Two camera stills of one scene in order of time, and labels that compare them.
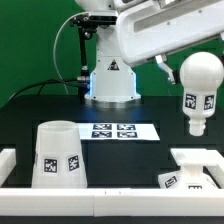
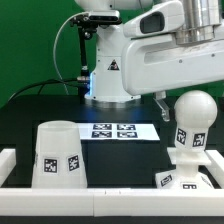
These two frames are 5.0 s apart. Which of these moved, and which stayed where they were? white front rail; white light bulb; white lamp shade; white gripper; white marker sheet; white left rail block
Moved: white gripper; white light bulb
Stayed: white lamp shade; white marker sheet; white left rail block; white front rail
